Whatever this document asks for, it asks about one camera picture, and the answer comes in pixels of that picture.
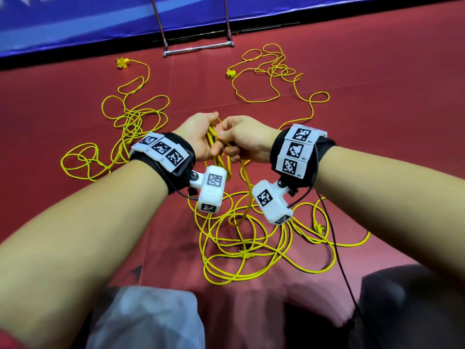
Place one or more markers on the person's left forearm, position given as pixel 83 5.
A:
pixel 72 250

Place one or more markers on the black marker wristband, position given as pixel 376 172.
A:
pixel 163 160
pixel 298 152

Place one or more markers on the person's right forearm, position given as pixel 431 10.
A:
pixel 407 214

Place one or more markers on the metal rack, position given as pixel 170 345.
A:
pixel 196 47

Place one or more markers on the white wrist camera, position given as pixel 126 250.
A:
pixel 270 203
pixel 209 189

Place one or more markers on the person's left hand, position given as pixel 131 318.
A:
pixel 195 134

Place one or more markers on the blue banner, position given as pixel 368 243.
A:
pixel 109 21

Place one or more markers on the person's right hand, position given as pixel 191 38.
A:
pixel 251 138

